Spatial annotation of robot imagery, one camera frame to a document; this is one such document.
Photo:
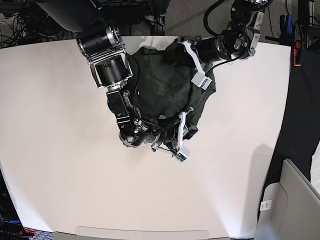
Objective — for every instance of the right gripper, white mount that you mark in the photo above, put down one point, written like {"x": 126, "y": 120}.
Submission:
{"x": 177, "y": 129}

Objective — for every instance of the left gripper, white mount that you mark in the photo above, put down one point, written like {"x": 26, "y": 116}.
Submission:
{"x": 196, "y": 53}

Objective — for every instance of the green long-sleeve T-shirt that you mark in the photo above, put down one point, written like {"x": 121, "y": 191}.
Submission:
{"x": 165, "y": 90}

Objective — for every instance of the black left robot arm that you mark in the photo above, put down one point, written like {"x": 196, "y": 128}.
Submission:
{"x": 237, "y": 42}

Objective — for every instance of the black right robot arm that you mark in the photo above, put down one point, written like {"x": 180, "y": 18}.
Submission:
{"x": 100, "y": 42}

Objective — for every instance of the red clamp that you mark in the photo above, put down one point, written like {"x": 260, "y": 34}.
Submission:
{"x": 297, "y": 51}

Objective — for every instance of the beige plastic bin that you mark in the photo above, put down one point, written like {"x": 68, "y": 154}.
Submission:
{"x": 290, "y": 209}

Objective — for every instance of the blue handled tool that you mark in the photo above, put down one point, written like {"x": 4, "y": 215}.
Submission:
{"x": 288, "y": 25}

